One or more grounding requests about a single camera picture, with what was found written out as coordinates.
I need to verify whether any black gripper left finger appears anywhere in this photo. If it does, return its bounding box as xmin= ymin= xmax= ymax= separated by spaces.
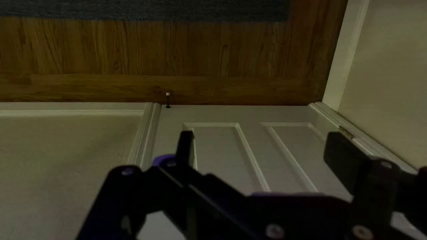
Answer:
xmin=77 ymin=129 xmax=250 ymax=240

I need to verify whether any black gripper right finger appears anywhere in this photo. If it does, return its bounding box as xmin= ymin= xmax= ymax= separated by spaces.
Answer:
xmin=322 ymin=131 xmax=427 ymax=240

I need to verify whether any white panelled door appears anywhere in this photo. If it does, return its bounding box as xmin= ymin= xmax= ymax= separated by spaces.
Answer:
xmin=137 ymin=104 xmax=427 ymax=240

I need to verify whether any metal door hinge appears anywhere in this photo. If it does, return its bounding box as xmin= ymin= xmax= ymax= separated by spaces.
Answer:
xmin=338 ymin=125 xmax=357 ymax=140

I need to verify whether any white door casing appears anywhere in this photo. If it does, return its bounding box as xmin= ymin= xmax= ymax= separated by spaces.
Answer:
xmin=309 ymin=101 xmax=419 ymax=176
xmin=125 ymin=103 xmax=161 ymax=171

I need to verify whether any white baseboard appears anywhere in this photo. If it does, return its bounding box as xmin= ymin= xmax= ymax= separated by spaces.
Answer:
xmin=0 ymin=101 xmax=154 ymax=119

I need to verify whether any grey rug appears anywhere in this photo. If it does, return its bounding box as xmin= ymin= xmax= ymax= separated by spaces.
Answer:
xmin=0 ymin=0 xmax=290 ymax=24

